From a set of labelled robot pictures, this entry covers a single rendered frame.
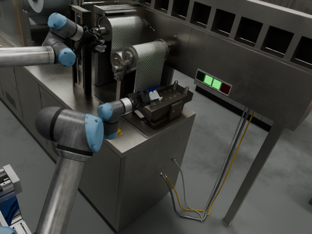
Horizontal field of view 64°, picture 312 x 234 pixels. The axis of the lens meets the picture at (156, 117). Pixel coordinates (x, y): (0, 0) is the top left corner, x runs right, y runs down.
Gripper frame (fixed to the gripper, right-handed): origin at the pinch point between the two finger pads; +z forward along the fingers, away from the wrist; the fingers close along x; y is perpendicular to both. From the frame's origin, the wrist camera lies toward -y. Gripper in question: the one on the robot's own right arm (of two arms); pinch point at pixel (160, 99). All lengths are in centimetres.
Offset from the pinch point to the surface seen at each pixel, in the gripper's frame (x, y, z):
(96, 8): 28, 62, -5
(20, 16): 90, 86, -30
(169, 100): 14.6, -2.6, 17.7
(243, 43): -31, 15, 39
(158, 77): 23.7, 13.7, 22.4
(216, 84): -8.4, -1.4, 37.1
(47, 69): 94, 46, -24
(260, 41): -39, 13, 40
